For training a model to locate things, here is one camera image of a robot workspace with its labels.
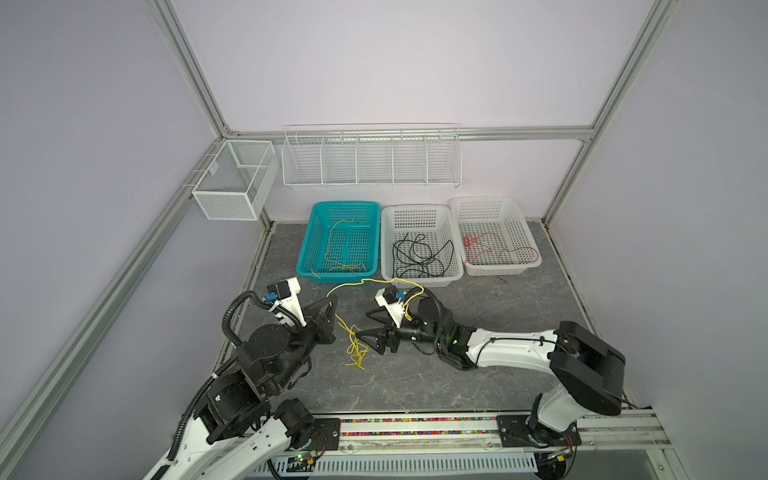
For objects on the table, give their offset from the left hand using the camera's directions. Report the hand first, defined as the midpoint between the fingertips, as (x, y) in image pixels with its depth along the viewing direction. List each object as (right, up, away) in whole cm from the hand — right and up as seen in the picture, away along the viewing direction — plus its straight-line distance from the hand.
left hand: (338, 302), depth 62 cm
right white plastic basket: (+55, +25, +58) cm, 84 cm away
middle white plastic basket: (+21, +14, +50) cm, 56 cm away
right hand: (+4, -8, +10) cm, 13 cm away
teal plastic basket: (-9, +14, +53) cm, 56 cm away
